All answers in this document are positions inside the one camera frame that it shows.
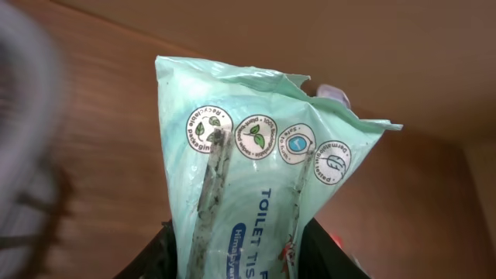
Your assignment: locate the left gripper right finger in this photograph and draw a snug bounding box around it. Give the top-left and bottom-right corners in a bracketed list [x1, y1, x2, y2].
[298, 219, 370, 279]

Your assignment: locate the teal wet wipes pack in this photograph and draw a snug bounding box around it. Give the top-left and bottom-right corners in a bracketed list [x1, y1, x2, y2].
[155, 56, 396, 278]

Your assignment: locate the grey plastic mesh basket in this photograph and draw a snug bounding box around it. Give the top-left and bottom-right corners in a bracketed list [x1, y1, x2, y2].
[1, 1, 65, 278]

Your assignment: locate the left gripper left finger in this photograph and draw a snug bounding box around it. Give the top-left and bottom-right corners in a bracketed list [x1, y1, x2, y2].
[114, 220, 177, 279]

